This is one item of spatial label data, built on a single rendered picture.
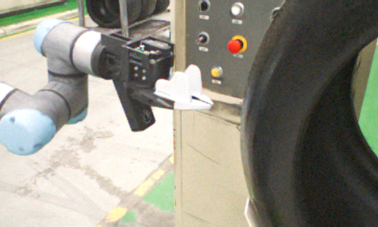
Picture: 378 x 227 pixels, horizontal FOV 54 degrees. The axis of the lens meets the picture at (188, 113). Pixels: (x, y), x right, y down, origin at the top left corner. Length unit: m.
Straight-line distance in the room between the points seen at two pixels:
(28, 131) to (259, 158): 0.36
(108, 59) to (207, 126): 0.64
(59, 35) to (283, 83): 0.44
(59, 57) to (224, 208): 0.87
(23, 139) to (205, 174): 0.82
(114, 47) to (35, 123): 0.17
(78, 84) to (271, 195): 0.43
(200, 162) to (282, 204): 0.90
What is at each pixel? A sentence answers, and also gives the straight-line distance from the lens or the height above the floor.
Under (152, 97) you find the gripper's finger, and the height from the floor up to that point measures 1.15.
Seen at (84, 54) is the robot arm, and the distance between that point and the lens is 0.65.
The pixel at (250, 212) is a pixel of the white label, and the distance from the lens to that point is 0.49.
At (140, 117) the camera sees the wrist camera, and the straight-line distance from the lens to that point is 0.65.
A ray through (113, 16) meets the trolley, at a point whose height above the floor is 0.43.
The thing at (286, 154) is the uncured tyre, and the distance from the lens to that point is 0.40.
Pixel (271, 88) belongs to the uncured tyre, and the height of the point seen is 1.25.
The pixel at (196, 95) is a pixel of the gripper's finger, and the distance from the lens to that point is 0.59.
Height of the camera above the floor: 1.39
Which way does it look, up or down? 27 degrees down
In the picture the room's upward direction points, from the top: straight up
